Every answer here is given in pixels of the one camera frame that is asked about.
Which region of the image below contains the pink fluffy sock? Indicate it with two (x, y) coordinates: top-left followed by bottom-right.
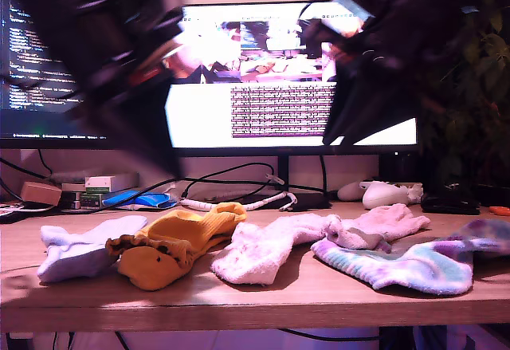
(326, 203), (433, 250)
(210, 213), (343, 286)

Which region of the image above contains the orange ruffled sock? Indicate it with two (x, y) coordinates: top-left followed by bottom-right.
(105, 202), (248, 269)
(117, 245), (193, 292)

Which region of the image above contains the white pale blue sock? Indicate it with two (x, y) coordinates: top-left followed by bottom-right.
(37, 214), (149, 283)

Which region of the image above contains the monitor showing white windows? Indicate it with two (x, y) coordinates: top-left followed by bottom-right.
(163, 1), (418, 212)

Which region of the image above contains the white green-labelled box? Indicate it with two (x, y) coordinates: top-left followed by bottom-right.
(84, 176), (117, 195)

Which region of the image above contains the blue plastic packet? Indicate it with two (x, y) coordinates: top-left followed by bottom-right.
(102, 190), (179, 211)

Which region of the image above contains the dark green-labelled box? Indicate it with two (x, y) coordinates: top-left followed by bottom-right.
(59, 191), (105, 210)

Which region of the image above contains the white game controller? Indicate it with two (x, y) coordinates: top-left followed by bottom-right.
(360, 181), (424, 210)

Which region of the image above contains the white rounded controller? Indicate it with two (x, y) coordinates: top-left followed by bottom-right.
(336, 182), (366, 203)

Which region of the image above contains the green potted plant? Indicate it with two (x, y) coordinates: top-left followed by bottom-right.
(414, 0), (510, 203)

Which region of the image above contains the small brown box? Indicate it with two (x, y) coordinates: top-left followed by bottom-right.
(19, 181), (63, 207)

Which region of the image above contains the black flat case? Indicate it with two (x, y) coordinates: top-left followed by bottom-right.
(420, 193), (482, 216)

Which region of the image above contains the black patterned pad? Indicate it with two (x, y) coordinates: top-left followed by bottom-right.
(0, 201), (61, 226)

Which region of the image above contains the monitor showing dark code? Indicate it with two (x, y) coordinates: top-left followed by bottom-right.
(0, 0), (151, 151)

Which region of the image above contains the pastel tie-dye sock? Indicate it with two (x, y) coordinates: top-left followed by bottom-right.
(432, 218), (510, 255)
(310, 238), (475, 297)

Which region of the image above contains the long black desk cable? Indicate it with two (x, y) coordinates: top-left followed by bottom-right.
(59, 176), (332, 214)

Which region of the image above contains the black code monitor cable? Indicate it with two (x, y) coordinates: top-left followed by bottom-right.
(37, 149), (53, 175)

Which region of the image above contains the arm white camera box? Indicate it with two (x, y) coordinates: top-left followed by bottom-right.
(329, 0), (376, 37)

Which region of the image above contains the slanting black cable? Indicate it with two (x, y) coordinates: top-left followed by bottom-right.
(0, 157), (53, 182)

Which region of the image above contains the looped black desk cable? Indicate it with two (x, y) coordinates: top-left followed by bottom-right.
(181, 161), (277, 204)

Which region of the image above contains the white spiral cable wrap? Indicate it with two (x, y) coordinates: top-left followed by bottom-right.
(178, 191), (298, 213)

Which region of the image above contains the black cable under table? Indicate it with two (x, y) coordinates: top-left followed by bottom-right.
(278, 328), (379, 343)

